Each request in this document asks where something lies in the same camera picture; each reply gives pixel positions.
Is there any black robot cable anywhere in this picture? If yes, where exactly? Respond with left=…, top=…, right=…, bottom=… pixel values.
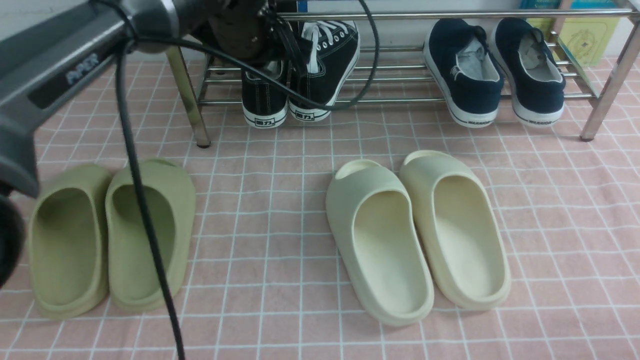
left=90, top=0, right=381, bottom=360

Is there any green right slipper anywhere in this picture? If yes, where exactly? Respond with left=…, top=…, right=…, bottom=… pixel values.
left=105, top=158, right=196, bottom=313

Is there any green left slipper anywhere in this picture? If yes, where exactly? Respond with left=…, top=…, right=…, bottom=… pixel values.
left=27, top=162, right=112, bottom=321

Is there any metal shoe rack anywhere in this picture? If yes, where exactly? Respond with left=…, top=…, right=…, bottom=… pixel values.
left=166, top=0, right=639, bottom=149

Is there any green slipper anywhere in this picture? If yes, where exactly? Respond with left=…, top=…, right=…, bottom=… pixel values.
left=105, top=158, right=196, bottom=313
left=27, top=162, right=112, bottom=321

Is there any navy slip-on shoe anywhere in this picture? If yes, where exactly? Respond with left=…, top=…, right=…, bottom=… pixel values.
left=489, top=17, right=566, bottom=128
left=423, top=18, right=505, bottom=129

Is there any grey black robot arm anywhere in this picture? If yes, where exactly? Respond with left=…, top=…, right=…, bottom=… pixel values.
left=0, top=0, right=312, bottom=284

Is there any navy left slip-on shoe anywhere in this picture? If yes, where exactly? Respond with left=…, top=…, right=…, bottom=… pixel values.
left=423, top=18, right=505, bottom=129

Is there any cream slipper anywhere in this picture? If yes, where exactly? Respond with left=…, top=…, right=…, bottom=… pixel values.
left=398, top=150, right=512, bottom=312
left=326, top=159, right=435, bottom=327

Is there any cream right slipper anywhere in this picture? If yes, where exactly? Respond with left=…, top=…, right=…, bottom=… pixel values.
left=398, top=150, right=512, bottom=312

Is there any cream left slipper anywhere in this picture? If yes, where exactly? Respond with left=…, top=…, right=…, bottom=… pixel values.
left=326, top=159, right=435, bottom=327

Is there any black canvas sneaker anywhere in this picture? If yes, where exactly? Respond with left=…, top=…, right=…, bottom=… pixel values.
left=290, top=20, right=361, bottom=106
left=241, top=70, right=289, bottom=129

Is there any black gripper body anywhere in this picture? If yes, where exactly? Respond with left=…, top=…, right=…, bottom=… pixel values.
left=192, top=0, right=313, bottom=76

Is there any navy right slip-on shoe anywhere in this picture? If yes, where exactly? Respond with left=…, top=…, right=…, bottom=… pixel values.
left=489, top=17, right=566, bottom=128

